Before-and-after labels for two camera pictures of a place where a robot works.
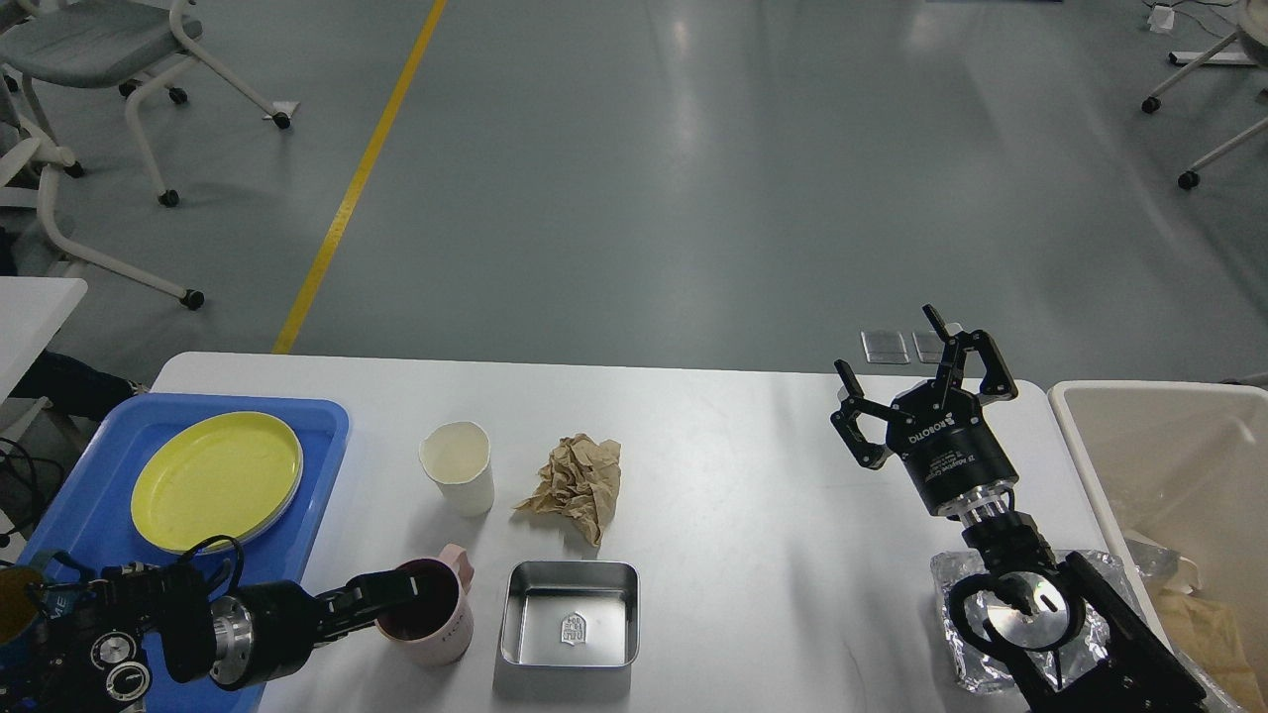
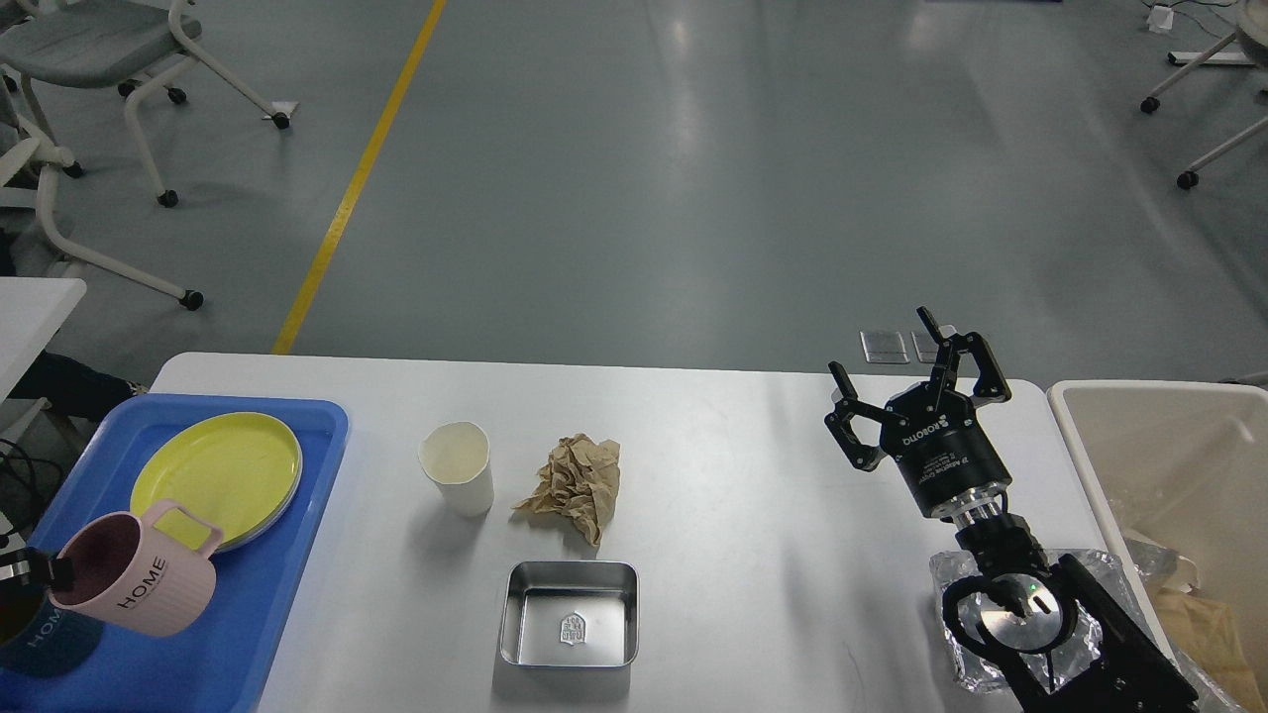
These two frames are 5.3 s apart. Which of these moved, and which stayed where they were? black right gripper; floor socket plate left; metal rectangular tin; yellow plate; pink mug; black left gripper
Moved: pink mug; black left gripper
Stayed: metal rectangular tin; black right gripper; floor socket plate left; yellow plate
